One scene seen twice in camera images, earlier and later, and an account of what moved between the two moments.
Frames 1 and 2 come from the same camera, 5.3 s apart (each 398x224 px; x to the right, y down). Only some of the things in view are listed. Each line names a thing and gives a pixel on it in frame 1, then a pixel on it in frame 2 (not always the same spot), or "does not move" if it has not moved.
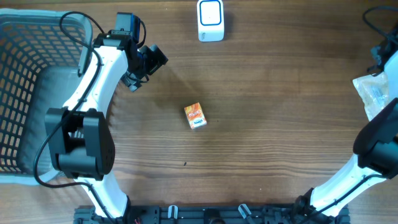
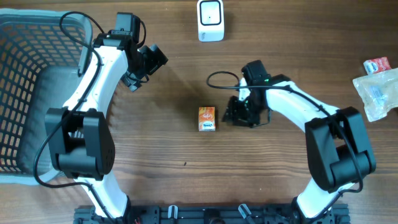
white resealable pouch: x=374 y=91 does not move
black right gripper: x=375 y=49 → x=235 y=115
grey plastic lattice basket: x=45 y=56 does not move
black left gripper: x=156 y=58 does not move
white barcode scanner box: x=211 y=20 does not move
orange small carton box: x=196 y=116 → x=206 y=119
